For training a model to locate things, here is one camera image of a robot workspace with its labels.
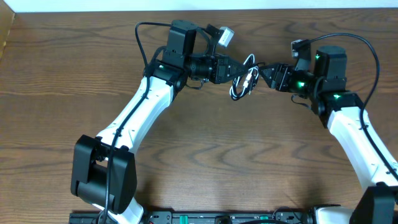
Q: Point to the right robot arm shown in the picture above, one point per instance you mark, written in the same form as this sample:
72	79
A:
341	112

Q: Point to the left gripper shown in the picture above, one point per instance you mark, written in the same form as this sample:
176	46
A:
219	70

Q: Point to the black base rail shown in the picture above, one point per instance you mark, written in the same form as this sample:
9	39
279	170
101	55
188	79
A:
283	215

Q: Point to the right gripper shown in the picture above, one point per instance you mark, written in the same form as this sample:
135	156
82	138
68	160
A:
280	73

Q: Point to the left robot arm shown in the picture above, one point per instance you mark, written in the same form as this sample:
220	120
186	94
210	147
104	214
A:
104	166

